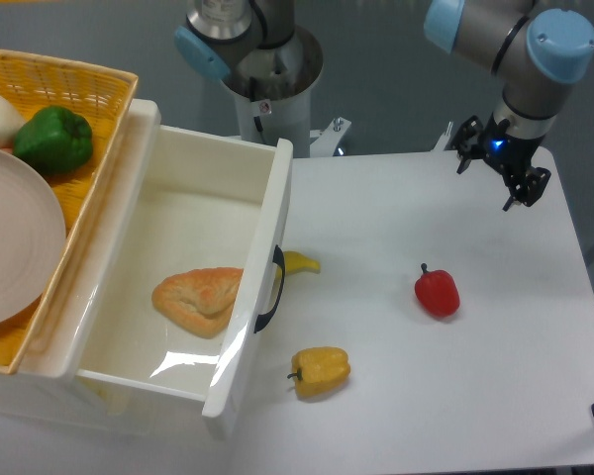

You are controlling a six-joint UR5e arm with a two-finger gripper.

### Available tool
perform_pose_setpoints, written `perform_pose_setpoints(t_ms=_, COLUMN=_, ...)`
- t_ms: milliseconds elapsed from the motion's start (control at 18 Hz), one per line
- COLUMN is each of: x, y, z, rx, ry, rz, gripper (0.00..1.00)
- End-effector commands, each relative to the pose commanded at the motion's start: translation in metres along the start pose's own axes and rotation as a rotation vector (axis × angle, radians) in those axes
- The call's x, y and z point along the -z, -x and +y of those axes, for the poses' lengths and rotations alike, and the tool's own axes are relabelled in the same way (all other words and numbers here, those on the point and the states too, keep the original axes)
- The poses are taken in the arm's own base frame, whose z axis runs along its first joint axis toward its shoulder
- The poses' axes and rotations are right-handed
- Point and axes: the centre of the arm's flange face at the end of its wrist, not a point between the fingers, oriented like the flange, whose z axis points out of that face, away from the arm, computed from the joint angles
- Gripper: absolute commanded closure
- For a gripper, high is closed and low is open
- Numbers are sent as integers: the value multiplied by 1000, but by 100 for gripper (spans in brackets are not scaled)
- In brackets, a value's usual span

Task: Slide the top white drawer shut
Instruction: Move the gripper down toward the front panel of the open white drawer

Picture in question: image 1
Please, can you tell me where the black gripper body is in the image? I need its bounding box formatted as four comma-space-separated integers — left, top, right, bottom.
478, 118, 547, 184

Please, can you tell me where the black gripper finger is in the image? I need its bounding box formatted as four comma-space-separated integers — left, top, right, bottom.
501, 166, 551, 212
449, 115, 484, 174

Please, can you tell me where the white top drawer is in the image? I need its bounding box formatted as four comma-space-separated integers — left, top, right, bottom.
30, 100, 293, 432

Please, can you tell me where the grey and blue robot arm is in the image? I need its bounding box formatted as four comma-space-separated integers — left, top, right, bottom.
174, 1, 594, 207

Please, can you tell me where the white drawer cabinet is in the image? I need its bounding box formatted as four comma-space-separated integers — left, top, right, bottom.
0, 370, 237, 442

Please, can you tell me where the red bell pepper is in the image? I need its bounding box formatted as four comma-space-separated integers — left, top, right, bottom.
414, 262, 460, 319

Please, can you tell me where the yellow banana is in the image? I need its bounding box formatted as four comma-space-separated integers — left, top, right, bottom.
272, 250, 321, 287

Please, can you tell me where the yellow bell pepper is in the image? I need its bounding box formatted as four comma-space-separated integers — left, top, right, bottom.
287, 346, 351, 399

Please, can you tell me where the toy croissant bread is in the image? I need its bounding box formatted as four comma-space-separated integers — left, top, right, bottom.
151, 267, 244, 338

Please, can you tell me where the yellow woven basket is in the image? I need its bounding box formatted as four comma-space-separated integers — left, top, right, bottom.
0, 49, 139, 374

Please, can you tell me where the green bell pepper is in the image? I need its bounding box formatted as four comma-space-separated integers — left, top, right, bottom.
13, 106, 93, 175

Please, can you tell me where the beige round plate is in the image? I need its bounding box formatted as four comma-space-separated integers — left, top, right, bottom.
0, 150, 66, 323

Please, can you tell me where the metal table bracket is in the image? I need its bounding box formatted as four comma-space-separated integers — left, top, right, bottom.
432, 121, 453, 151

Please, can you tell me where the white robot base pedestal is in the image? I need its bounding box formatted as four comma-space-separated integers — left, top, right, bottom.
223, 27, 351, 158

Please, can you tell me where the black top drawer handle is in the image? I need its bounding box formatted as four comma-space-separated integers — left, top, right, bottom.
253, 245, 286, 333

